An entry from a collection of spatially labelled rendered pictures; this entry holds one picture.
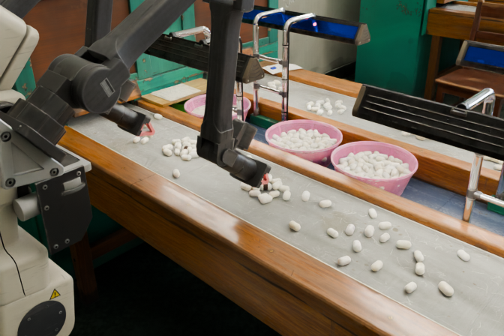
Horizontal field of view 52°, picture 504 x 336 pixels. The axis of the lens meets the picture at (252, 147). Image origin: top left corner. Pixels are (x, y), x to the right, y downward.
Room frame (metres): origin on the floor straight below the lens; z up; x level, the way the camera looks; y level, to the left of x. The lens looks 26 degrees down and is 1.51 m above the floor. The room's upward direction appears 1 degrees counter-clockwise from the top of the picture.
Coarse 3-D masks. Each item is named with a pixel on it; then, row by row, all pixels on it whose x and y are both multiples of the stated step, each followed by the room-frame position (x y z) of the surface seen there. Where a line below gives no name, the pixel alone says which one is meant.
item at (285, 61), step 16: (256, 16) 1.97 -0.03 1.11; (304, 16) 1.92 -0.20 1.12; (256, 32) 1.96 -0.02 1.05; (288, 32) 1.85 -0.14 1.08; (256, 48) 1.96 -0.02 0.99; (288, 48) 1.85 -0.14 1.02; (288, 64) 1.85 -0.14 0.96; (256, 80) 1.96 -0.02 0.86; (288, 80) 1.85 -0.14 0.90; (256, 96) 1.96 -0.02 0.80; (288, 96) 1.85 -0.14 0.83; (256, 112) 1.96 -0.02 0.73
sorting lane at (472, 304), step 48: (144, 144) 1.65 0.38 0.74; (192, 192) 1.31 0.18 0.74; (240, 192) 1.31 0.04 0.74; (336, 192) 1.30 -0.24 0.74; (288, 240) 1.07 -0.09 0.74; (336, 240) 1.07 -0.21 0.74; (432, 240) 1.06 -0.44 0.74; (384, 288) 0.89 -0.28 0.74; (432, 288) 0.89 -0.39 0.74; (480, 288) 0.88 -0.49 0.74
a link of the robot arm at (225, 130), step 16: (208, 0) 1.12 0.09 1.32; (224, 0) 1.12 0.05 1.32; (240, 0) 1.06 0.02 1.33; (224, 16) 1.08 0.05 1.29; (240, 16) 1.10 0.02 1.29; (224, 32) 1.08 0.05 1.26; (224, 48) 1.08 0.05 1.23; (208, 64) 1.10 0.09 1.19; (224, 64) 1.08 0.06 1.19; (208, 80) 1.09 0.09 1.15; (224, 80) 1.08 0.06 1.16; (208, 96) 1.09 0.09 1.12; (224, 96) 1.08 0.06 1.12; (208, 112) 1.09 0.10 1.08; (224, 112) 1.08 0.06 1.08; (208, 128) 1.08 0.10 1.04; (224, 128) 1.08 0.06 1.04; (208, 144) 1.09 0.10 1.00; (224, 144) 1.08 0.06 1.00; (208, 160) 1.09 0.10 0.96
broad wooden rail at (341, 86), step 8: (264, 64) 2.50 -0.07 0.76; (272, 64) 2.50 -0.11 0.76; (264, 72) 2.44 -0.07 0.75; (280, 72) 2.38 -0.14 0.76; (296, 72) 2.37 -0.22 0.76; (304, 72) 2.37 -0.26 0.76; (312, 72) 2.37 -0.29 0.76; (296, 80) 2.30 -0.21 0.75; (304, 80) 2.27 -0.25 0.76; (312, 80) 2.25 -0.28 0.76; (320, 80) 2.24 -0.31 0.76; (328, 80) 2.24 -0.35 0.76; (336, 80) 2.24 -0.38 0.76; (344, 80) 2.24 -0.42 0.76; (328, 88) 2.17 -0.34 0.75; (336, 88) 2.14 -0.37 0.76; (344, 88) 2.13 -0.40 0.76; (352, 88) 2.13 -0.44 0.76; (352, 96) 2.08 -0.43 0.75
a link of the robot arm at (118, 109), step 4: (120, 100) 1.40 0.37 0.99; (116, 104) 1.38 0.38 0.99; (120, 104) 1.40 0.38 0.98; (112, 108) 1.37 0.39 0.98; (116, 108) 1.38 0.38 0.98; (120, 108) 1.39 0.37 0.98; (112, 112) 1.36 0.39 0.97; (116, 112) 1.37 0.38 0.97; (120, 112) 1.38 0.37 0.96; (104, 116) 1.36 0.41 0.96; (108, 116) 1.36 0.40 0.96; (112, 116) 1.37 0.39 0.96; (116, 116) 1.37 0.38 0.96; (120, 116) 1.38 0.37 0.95; (112, 120) 1.38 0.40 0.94; (116, 120) 1.38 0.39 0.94
